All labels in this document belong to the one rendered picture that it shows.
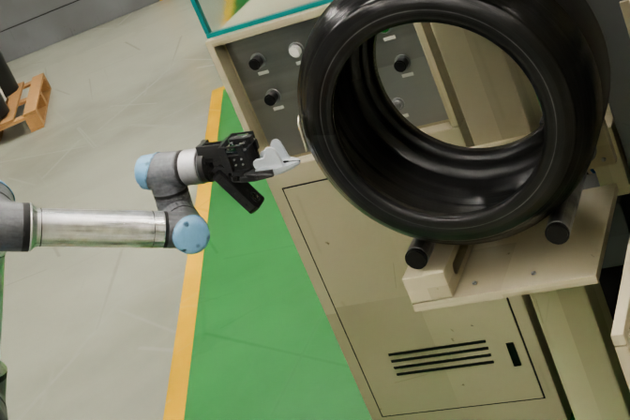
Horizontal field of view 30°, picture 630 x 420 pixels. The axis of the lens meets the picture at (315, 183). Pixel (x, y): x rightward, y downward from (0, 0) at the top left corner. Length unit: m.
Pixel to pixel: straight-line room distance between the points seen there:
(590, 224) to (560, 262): 0.13
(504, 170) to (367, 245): 0.72
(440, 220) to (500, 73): 0.41
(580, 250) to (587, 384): 0.59
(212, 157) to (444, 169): 0.48
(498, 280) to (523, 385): 0.92
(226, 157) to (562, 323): 0.88
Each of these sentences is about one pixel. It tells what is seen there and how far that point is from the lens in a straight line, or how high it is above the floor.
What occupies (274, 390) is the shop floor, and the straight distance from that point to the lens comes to 3.92.
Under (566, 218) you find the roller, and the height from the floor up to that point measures 0.91.
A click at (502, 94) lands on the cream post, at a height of 1.05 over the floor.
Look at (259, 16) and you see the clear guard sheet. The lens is 2.88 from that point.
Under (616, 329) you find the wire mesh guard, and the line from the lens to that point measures 1.67.
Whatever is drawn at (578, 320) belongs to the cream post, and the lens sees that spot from 2.72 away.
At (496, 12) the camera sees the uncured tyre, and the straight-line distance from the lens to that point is 2.00.
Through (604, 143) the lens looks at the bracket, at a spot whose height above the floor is 0.90.
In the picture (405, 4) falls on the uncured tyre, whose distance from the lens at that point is 2.03.
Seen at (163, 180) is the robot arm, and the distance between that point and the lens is 2.46.
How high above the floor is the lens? 1.89
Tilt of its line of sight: 20 degrees down
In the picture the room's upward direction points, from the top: 23 degrees counter-clockwise
